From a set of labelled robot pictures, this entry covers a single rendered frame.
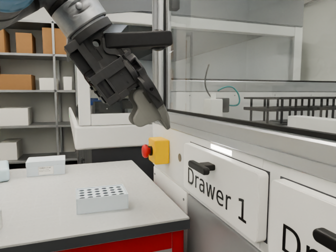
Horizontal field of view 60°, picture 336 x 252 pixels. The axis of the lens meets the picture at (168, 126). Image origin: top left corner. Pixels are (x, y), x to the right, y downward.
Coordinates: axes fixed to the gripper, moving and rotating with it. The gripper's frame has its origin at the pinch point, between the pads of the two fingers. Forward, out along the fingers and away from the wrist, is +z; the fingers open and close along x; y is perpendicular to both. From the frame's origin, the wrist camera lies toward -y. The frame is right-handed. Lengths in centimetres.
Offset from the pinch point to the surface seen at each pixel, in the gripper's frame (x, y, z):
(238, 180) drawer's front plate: 9.1, -2.0, 13.0
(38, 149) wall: -424, 93, 32
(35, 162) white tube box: -58, 34, -1
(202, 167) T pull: 2.8, 0.3, 10.3
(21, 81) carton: -385, 47, -57
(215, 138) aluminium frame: -1.6, -6.4, 9.6
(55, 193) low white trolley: -37.3, 30.8, 7.3
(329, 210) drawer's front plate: 26.7, -3.1, 11.6
